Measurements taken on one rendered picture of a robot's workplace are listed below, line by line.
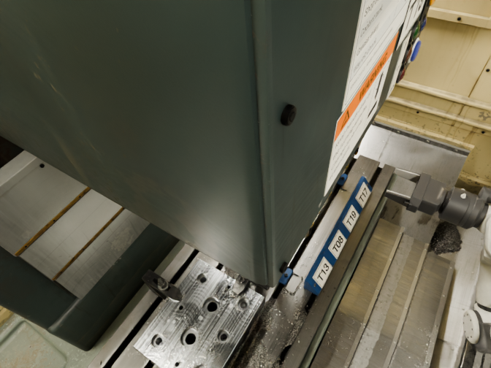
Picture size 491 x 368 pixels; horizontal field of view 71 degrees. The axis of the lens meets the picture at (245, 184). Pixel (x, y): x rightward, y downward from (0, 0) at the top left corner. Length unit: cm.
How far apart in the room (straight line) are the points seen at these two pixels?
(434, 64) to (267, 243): 124
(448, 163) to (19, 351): 183
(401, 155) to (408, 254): 42
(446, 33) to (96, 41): 126
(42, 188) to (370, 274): 105
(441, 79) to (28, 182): 132
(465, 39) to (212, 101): 126
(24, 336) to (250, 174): 155
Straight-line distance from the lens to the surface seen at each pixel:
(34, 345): 167
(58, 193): 96
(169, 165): 25
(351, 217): 121
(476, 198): 100
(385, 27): 35
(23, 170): 88
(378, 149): 160
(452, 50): 141
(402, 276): 139
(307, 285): 109
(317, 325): 109
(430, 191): 99
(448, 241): 161
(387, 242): 143
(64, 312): 129
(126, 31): 19
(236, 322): 99
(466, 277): 154
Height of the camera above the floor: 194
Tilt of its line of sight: 52 degrees down
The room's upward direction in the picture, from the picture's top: 7 degrees counter-clockwise
